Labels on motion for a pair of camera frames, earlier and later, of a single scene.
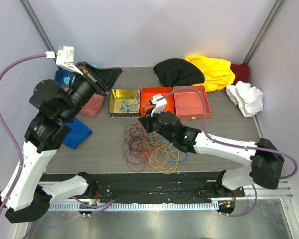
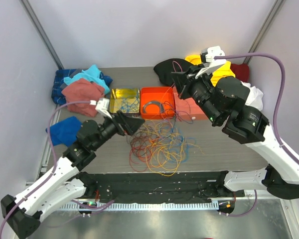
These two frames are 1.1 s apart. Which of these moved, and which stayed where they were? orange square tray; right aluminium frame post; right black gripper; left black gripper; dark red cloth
Moved: left black gripper; right black gripper
Stayed: right aluminium frame post; dark red cloth; orange square tray
